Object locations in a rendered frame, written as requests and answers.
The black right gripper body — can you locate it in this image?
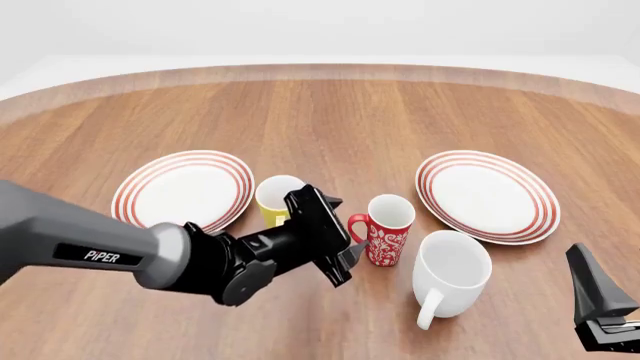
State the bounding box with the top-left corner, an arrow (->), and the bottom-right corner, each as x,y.
573,313 -> 640,354

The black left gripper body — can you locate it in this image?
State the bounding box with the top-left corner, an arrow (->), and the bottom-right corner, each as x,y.
283,183 -> 355,289

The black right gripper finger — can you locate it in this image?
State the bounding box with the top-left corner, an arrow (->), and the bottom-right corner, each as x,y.
565,242 -> 640,325

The red patterned mug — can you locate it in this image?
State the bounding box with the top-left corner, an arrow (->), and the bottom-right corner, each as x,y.
346,192 -> 417,269

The yellow mug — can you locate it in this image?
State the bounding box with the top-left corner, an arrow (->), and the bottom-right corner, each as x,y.
254,174 -> 308,230

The white mug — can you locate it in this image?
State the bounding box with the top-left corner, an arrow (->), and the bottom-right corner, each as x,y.
411,228 -> 494,332

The white plate with red rings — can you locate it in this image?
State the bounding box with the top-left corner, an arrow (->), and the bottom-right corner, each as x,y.
414,149 -> 563,247
110,149 -> 257,236

